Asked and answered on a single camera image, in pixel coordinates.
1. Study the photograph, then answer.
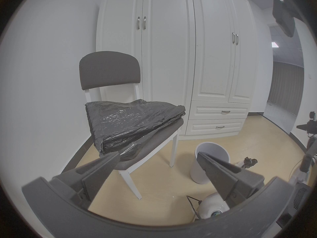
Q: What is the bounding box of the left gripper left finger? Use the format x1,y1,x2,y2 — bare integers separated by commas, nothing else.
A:
51,151,121,210

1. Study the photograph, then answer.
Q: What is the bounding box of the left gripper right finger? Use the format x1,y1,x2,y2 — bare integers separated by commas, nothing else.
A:
197,151,265,209

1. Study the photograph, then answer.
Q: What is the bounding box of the black cable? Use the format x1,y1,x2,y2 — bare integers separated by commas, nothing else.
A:
186,195,201,220

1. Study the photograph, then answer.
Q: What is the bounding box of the white wardrobe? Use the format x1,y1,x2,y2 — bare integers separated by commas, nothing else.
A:
96,0,258,141

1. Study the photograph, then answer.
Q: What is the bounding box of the white trash bin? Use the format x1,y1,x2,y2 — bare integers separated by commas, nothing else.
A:
190,142,231,184

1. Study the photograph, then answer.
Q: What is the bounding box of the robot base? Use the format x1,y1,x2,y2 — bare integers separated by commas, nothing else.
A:
198,192,231,220

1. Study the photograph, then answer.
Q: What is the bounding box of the black plastic bag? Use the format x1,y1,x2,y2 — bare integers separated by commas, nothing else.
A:
85,99,186,158

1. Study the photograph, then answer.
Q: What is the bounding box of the crumpled black plastic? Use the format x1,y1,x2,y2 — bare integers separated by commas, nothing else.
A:
244,157,258,169

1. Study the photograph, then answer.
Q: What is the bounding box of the grey cushioned white chair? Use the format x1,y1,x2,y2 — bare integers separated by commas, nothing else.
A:
79,51,185,200

